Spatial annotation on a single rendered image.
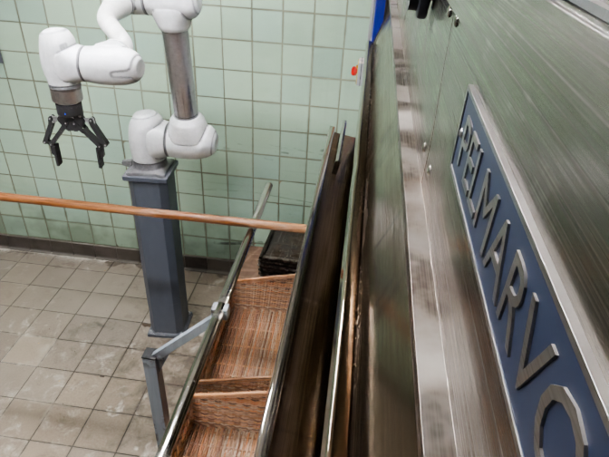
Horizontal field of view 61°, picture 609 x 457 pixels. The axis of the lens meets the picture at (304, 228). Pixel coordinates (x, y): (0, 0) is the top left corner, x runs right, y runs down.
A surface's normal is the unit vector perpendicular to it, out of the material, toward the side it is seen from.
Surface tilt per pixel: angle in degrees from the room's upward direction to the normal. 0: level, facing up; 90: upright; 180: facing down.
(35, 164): 90
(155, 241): 90
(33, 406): 0
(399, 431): 70
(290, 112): 90
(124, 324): 0
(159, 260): 90
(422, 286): 0
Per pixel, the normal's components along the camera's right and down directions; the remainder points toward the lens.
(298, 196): -0.13, 0.54
